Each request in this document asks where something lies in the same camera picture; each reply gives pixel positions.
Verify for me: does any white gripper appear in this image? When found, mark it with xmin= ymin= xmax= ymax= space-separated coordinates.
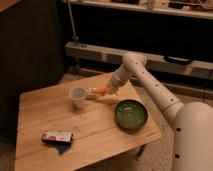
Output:
xmin=106 ymin=70 xmax=129 ymax=96

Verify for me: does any orange pepper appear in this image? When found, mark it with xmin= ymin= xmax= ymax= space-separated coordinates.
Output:
xmin=94 ymin=88 xmax=107 ymax=96

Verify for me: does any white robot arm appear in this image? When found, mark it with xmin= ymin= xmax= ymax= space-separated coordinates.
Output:
xmin=107 ymin=52 xmax=213 ymax=171

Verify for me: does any white ceramic cup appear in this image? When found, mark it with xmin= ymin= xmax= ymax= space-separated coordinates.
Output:
xmin=69 ymin=87 xmax=86 ymax=108

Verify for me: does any green bowl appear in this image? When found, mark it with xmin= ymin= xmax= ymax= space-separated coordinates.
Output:
xmin=115 ymin=99 xmax=148 ymax=130

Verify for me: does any wooden table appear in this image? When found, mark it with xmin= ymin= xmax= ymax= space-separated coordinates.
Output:
xmin=15 ymin=74 xmax=161 ymax=171

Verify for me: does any red white box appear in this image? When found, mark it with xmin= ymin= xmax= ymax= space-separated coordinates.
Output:
xmin=42 ymin=130 xmax=73 ymax=144

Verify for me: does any blue cloth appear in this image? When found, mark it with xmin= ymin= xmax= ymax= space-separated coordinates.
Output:
xmin=55 ymin=144 xmax=71 ymax=155

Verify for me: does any metal shelf rack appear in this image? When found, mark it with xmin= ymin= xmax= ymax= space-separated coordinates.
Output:
xmin=61 ymin=0 xmax=213 ymax=93

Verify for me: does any dark wooden cabinet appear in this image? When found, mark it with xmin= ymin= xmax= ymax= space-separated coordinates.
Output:
xmin=0 ymin=0 xmax=64 ymax=136

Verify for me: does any black handle on shelf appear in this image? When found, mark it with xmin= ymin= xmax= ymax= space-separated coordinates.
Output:
xmin=163 ymin=56 xmax=193 ymax=65

